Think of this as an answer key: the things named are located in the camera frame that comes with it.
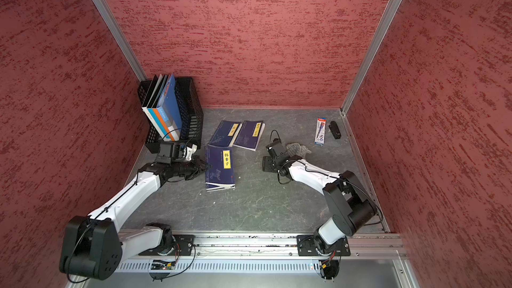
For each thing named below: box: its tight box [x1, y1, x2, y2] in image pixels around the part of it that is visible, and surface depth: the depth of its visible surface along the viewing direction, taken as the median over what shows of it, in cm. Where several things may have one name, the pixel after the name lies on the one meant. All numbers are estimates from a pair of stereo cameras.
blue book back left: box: [208, 120, 243, 148], surface depth 109 cm
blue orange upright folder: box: [156, 72, 183, 142], surface depth 90 cm
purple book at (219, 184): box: [205, 178, 236, 192], surface depth 84 cm
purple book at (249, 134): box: [232, 120, 266, 152], surface depth 109 cm
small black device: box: [328, 120, 342, 140], surface depth 109 cm
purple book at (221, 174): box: [204, 144, 236, 192], surface depth 87 cm
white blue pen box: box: [314, 117, 327, 146], surface depth 111 cm
